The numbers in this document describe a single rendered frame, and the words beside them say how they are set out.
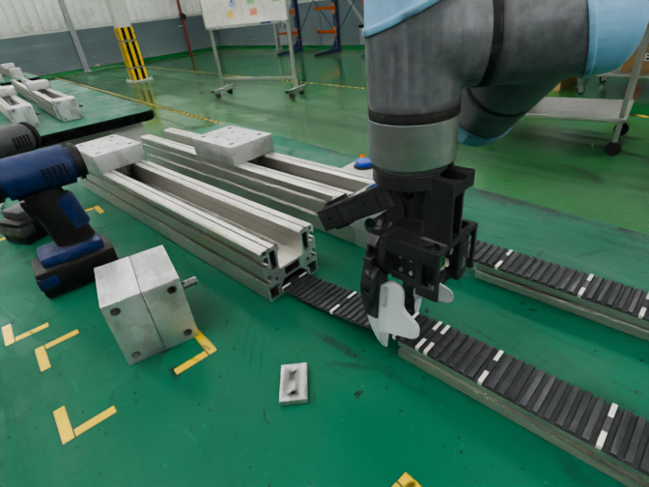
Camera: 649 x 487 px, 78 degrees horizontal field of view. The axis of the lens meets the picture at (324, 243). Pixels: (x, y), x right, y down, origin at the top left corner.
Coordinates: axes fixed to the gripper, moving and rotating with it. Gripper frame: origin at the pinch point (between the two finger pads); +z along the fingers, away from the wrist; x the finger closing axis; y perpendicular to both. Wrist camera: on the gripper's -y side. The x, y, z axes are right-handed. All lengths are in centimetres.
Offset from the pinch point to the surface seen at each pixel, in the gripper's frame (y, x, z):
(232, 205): -35.1, 2.2, -4.9
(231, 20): -525, 345, -22
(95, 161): -75, -6, -8
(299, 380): -4.1, -12.2, 2.3
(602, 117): -41, 300, 55
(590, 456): 21.4, -2.0, 1.9
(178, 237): -44.1, -5.1, 0.9
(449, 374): 8.0, -1.4, 2.2
